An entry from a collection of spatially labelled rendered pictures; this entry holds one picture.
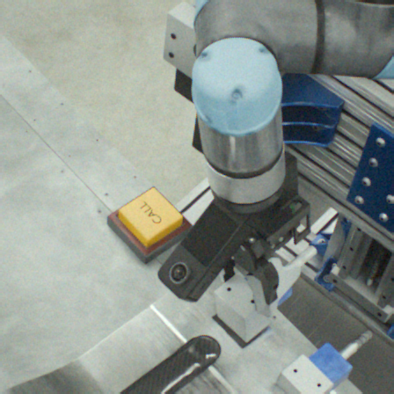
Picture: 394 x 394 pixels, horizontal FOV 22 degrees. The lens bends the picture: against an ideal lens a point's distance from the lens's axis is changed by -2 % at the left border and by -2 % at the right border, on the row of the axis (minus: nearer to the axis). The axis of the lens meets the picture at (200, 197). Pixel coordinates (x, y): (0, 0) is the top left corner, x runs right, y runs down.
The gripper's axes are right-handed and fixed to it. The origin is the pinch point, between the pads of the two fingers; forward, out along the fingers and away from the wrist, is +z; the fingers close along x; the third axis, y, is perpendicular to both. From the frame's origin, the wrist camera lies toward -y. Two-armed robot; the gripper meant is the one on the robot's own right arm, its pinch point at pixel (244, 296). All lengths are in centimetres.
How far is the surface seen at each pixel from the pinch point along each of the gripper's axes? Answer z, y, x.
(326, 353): 5.9, 3.6, -9.5
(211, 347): 5.1, -5.4, 0.1
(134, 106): 89, 50, 102
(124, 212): 7.7, 0.5, 23.7
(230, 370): 5.2, -5.8, -3.6
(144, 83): 90, 57, 106
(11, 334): 8.9, -20.8, 20.3
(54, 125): 9.1, 3.4, 43.7
